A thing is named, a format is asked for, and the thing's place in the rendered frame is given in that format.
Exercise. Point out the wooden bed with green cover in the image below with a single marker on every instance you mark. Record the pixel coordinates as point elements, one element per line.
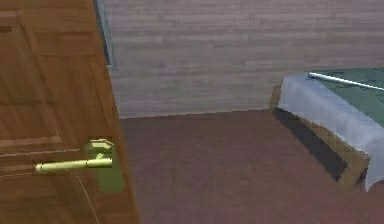
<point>343,113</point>

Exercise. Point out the brown wooden room door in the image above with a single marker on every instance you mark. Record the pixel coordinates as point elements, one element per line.
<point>50,83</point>

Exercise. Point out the white thin rod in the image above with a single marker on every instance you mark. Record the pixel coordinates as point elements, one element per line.
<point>343,80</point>

